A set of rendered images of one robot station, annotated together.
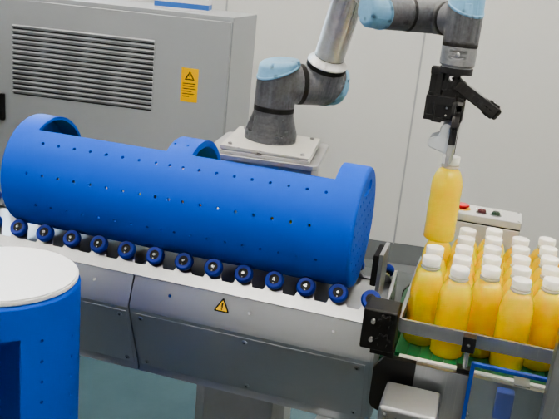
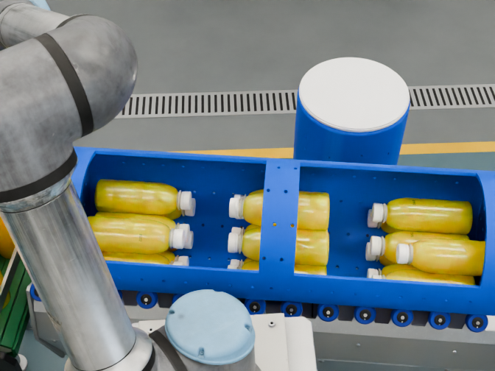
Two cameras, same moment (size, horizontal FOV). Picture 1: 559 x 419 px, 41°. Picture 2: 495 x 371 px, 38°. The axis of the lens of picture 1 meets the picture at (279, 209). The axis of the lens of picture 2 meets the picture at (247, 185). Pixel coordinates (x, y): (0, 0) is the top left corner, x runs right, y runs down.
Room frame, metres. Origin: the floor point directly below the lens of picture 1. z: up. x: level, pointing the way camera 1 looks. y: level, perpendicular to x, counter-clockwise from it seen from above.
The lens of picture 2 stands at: (2.65, 0.00, 2.24)
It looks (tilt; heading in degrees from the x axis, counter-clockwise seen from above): 48 degrees down; 170
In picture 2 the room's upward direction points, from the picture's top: straight up
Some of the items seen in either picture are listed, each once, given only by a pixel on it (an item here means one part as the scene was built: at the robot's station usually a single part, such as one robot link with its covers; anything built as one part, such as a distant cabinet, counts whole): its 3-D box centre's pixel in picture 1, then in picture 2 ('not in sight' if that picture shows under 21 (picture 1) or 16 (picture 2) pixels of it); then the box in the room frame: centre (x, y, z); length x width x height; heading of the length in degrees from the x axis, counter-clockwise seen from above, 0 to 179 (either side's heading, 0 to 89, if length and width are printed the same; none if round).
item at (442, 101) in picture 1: (447, 95); not in sight; (1.64, -0.34, 1.42); 0.09 x 0.08 x 0.12; 75
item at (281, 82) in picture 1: (279, 81); (208, 344); (2.14, 0.04, 1.34); 0.13 x 0.12 x 0.14; 116
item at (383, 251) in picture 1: (378, 273); not in sight; (1.64, -0.24, 0.99); 0.10 x 0.02 x 0.12; 165
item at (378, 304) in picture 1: (381, 326); not in sight; (1.44, -0.24, 0.95); 0.10 x 0.07 x 0.10; 165
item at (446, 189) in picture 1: (444, 201); not in sight; (1.64, -0.37, 1.18); 0.07 x 0.07 x 0.18
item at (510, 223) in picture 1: (478, 229); not in sight; (1.87, -0.52, 1.05); 0.20 x 0.10 x 0.10; 75
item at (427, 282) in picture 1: (424, 302); not in sight; (1.50, -0.33, 0.99); 0.07 x 0.07 x 0.18
